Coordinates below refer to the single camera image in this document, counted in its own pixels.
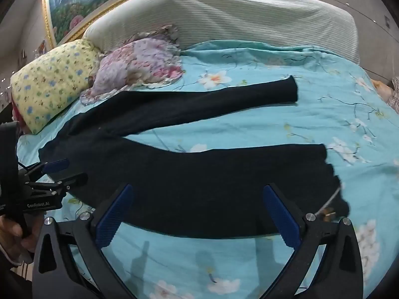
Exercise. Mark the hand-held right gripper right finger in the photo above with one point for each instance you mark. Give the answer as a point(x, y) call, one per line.
point(282, 216)

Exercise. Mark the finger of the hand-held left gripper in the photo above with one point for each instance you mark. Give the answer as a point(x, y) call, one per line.
point(74, 179)
point(56, 164)

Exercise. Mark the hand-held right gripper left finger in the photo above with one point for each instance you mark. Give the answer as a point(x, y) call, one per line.
point(111, 216)

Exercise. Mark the person's left forearm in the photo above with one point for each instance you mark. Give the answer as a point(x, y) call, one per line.
point(12, 282)

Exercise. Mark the person's left hand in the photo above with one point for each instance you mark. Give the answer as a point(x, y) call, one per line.
point(12, 239)

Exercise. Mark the red cloth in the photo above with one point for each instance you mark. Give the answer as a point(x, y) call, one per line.
point(17, 115)

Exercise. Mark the yellow printed pillow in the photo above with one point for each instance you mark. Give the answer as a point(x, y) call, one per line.
point(50, 84)

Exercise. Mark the turquoise floral bed sheet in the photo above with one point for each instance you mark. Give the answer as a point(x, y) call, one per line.
point(265, 124)

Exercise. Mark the pink floral ruffled pillow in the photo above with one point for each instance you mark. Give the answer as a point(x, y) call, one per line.
point(137, 65)

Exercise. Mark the orange object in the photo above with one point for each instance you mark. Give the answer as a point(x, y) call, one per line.
point(382, 90)

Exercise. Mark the striped cloth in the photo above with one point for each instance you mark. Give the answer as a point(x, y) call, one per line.
point(394, 95)

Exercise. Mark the beige striped headboard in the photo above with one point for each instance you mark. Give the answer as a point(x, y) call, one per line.
point(237, 15)

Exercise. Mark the wall socket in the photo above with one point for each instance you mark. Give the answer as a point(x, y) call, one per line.
point(387, 21)

